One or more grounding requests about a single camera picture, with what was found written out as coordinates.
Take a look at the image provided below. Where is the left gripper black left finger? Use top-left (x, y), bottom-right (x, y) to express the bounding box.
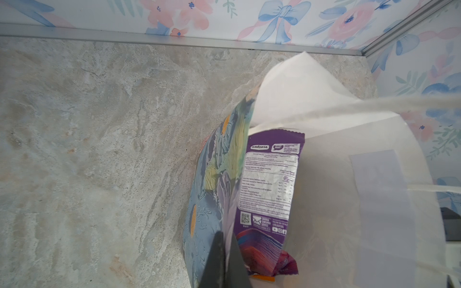
top-left (198, 231), bottom-right (226, 288)

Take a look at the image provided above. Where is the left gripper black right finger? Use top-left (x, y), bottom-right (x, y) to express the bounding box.
top-left (226, 234), bottom-right (253, 288)

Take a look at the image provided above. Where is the orange candy packet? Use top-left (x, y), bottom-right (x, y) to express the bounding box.
top-left (250, 274), bottom-right (275, 283)

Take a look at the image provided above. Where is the purple snack packet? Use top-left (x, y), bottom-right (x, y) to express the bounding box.
top-left (234, 129), bottom-right (305, 278)

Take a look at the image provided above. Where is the floral paper gift bag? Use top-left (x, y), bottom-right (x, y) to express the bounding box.
top-left (182, 53), bottom-right (461, 288)

